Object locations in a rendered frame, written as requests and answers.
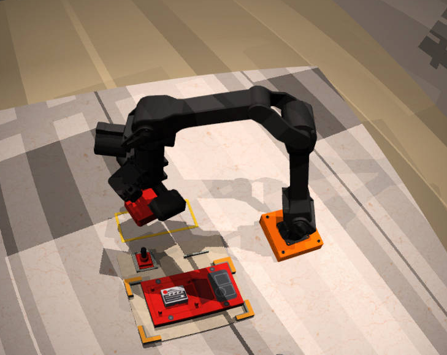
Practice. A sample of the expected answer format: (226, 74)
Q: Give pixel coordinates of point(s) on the red rectangular shell with corner bosses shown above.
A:
(139, 210)

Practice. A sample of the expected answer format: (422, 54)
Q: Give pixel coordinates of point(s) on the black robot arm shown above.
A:
(155, 121)

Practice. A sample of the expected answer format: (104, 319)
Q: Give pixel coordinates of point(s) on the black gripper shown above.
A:
(168, 203)

